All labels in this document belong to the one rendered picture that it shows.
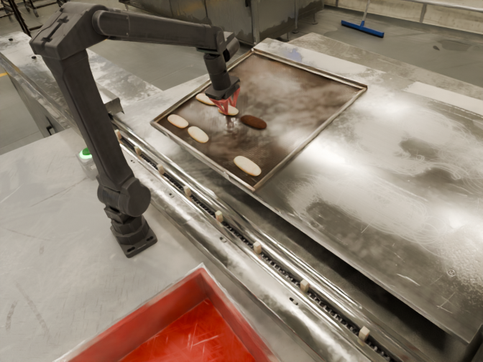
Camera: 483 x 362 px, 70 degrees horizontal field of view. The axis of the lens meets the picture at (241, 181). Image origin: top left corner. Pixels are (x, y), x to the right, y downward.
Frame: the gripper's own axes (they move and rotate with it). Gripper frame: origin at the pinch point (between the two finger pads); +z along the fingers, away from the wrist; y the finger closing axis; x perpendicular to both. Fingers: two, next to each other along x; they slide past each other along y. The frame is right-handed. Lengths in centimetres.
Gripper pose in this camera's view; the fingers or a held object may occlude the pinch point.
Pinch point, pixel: (228, 108)
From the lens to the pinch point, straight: 114.6
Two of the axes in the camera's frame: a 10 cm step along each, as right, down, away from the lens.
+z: 2.1, 6.4, 7.4
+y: 6.0, -6.8, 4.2
